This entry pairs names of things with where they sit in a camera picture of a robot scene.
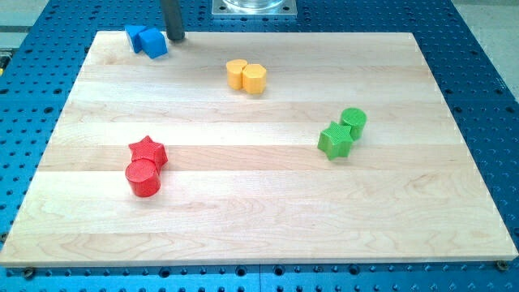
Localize green star block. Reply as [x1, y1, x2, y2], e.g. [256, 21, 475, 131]
[317, 122, 354, 161]

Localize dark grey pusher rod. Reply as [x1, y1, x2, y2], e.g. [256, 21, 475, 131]
[160, 0, 185, 41]

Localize blue triangular block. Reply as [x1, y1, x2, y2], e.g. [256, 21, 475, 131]
[124, 24, 147, 54]

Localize yellow heart block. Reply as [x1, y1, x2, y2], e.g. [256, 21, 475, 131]
[225, 59, 248, 90]

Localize left board stop screw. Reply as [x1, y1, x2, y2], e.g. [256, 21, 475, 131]
[21, 267, 36, 280]

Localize red star block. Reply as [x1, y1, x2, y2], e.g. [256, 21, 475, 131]
[128, 135, 168, 173]

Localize light wooden board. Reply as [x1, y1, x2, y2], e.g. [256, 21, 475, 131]
[1, 31, 517, 267]

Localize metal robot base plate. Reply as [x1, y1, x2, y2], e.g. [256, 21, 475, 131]
[212, 0, 298, 17]

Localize green cylinder block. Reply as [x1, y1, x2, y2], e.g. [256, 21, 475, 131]
[340, 107, 367, 140]

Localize yellow hexagon block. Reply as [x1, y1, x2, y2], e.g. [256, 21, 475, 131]
[242, 64, 267, 94]

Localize blue cube block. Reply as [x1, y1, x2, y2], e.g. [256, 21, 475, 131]
[138, 28, 168, 58]

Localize board stop screw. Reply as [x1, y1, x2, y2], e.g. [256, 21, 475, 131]
[495, 260, 509, 272]
[21, 267, 36, 280]

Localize right board stop screw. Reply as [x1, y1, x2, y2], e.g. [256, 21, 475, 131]
[495, 260, 509, 272]

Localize red cylinder block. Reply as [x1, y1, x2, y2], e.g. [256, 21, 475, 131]
[125, 159, 161, 198]

